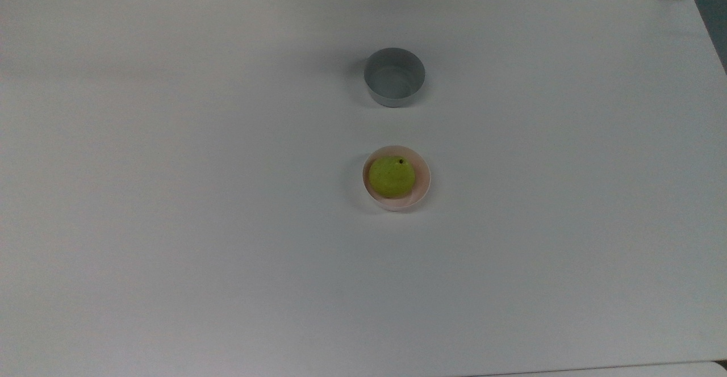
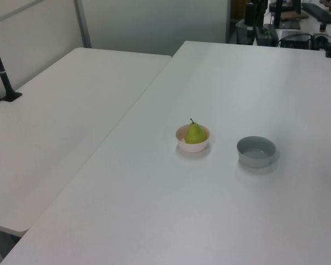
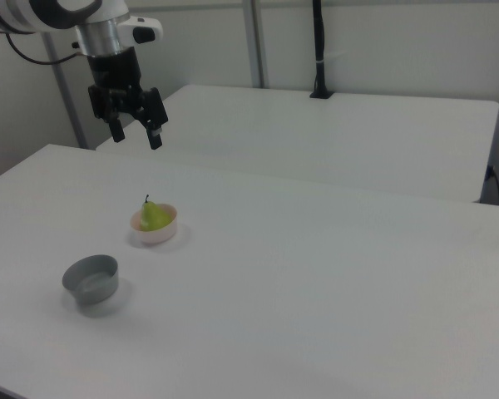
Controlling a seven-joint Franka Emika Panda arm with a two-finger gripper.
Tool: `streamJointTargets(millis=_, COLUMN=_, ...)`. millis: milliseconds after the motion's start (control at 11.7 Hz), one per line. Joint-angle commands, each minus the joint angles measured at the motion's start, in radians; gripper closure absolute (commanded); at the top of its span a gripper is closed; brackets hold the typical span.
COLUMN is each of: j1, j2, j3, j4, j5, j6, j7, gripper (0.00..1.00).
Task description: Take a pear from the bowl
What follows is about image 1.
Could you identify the grey bowl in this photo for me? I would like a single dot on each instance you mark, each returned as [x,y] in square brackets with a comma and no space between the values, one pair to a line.
[394,76]

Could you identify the green pear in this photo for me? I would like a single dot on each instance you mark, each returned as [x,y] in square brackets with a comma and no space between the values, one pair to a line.
[389,178]

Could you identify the pink bowl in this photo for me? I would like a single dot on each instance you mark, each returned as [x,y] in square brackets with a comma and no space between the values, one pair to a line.
[422,184]

